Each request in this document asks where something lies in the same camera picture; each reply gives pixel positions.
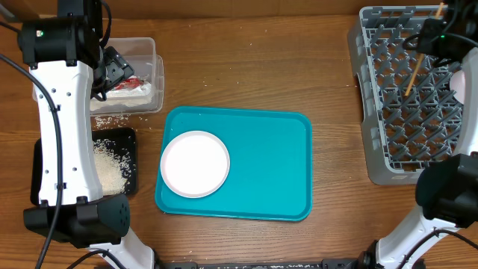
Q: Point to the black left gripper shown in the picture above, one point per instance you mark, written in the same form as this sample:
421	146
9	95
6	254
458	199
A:
119	69

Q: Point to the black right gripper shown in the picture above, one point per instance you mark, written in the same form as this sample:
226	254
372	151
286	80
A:
424	45

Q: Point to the red snack wrapper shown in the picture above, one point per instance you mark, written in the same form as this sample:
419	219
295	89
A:
130	83

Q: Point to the wooden chopstick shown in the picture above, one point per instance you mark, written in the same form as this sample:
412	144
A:
421	56

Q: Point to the small pink saucer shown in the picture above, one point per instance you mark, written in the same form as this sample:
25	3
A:
457	84

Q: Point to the food scraps and rice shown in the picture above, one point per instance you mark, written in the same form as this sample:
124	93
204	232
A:
113	166

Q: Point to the large pink plate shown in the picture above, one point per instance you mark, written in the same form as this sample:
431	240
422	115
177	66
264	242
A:
195	164

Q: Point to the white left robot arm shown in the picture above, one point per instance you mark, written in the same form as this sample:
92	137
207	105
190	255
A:
71	207

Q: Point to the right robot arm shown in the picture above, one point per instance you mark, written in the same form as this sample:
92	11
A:
445	192

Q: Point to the clear plastic waste bin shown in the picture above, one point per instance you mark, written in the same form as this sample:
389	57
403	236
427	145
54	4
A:
79	78

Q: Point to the grey dishwasher rack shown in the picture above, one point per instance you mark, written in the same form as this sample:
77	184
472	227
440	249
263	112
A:
401	135

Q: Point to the white tissue pile in bin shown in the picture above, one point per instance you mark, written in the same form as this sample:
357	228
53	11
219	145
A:
130	98

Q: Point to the black rectangular tray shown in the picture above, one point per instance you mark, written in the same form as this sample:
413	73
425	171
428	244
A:
124	137

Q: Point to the teal serving tray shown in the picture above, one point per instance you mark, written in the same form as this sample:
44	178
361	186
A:
271	173

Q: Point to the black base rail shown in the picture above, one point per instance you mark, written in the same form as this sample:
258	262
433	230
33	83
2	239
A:
324	264

